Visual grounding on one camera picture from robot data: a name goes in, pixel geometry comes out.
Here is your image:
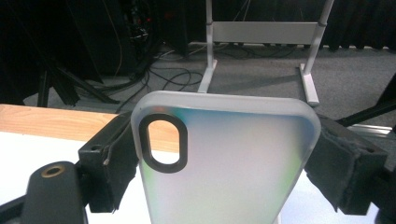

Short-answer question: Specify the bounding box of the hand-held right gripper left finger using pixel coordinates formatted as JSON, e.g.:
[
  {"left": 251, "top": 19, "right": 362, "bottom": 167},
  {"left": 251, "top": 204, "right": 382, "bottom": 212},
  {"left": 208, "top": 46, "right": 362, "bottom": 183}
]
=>
[{"left": 78, "top": 111, "right": 140, "bottom": 215}]

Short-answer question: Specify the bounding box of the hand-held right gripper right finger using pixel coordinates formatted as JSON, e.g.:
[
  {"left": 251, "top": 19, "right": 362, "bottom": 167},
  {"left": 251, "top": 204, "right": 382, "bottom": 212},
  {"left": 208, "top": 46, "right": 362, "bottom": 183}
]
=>
[{"left": 304, "top": 114, "right": 389, "bottom": 216}]

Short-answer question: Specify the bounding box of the pink blue gradient phone case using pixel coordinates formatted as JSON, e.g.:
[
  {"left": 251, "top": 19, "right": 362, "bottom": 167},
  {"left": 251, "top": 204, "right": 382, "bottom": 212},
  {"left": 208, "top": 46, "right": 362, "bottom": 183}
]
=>
[{"left": 130, "top": 90, "right": 322, "bottom": 224}]

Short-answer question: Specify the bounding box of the black tripod stand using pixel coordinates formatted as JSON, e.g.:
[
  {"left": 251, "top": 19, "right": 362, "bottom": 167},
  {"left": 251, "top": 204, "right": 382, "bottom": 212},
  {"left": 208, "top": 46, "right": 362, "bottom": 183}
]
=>
[
  {"left": 335, "top": 73, "right": 396, "bottom": 128},
  {"left": 36, "top": 60, "right": 121, "bottom": 108}
]

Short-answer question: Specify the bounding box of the white table mat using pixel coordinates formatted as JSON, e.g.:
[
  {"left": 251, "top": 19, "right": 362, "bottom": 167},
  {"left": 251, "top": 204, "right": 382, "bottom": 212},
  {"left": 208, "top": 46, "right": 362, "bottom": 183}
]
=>
[{"left": 0, "top": 130, "right": 380, "bottom": 224}]

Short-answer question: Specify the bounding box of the white metal stand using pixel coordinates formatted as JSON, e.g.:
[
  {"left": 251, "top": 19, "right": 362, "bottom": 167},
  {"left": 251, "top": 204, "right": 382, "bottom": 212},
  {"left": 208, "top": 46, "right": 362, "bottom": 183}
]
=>
[{"left": 197, "top": 0, "right": 336, "bottom": 107}]

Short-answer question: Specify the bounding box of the black floor cable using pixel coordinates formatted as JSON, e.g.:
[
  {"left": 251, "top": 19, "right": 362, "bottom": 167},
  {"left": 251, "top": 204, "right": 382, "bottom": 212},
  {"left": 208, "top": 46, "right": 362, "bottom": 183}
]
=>
[
  {"left": 115, "top": 69, "right": 157, "bottom": 114},
  {"left": 148, "top": 66, "right": 204, "bottom": 92}
]

